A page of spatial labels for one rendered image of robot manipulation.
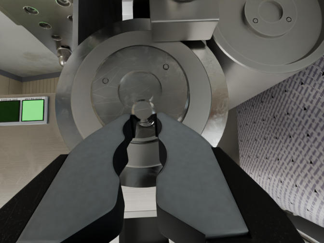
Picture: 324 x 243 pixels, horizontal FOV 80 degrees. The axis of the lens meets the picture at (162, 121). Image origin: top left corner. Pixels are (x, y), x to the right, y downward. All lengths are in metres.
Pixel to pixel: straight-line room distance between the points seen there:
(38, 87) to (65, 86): 3.67
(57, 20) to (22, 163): 0.34
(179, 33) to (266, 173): 0.26
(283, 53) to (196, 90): 0.09
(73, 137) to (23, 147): 0.42
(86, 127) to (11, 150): 0.45
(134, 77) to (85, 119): 0.05
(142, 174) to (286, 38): 0.18
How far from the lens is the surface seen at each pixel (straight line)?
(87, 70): 0.18
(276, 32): 0.22
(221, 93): 0.18
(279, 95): 0.31
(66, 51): 0.58
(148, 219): 0.60
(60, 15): 0.47
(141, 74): 0.16
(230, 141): 0.52
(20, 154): 0.60
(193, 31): 0.17
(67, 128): 0.18
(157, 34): 0.17
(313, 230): 0.43
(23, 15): 0.50
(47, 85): 3.75
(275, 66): 0.20
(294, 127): 0.28
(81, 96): 0.17
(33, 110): 0.58
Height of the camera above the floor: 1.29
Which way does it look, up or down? 8 degrees down
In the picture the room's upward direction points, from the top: 177 degrees clockwise
